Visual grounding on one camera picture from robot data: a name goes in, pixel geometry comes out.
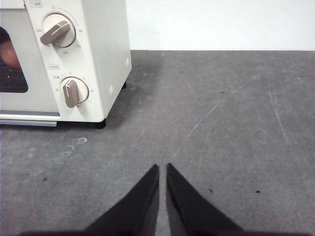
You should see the cream Toshiba toaster oven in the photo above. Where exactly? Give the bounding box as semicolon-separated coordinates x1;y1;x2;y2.
0;0;132;130

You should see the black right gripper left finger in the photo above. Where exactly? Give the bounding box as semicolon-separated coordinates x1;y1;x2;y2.
83;164;160;232

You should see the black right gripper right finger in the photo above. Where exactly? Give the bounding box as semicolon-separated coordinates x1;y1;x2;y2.
166;163;247;232

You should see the glass oven door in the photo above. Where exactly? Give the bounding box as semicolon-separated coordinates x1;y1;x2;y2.
0;0;61;116

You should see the beige timer knob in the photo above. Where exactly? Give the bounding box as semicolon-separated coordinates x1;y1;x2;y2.
60;76;89;109

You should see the beige temperature knob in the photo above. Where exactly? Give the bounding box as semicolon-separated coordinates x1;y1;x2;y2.
40;13;76;48

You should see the brown egg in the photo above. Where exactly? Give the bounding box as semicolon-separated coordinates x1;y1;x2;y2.
0;40;19;68

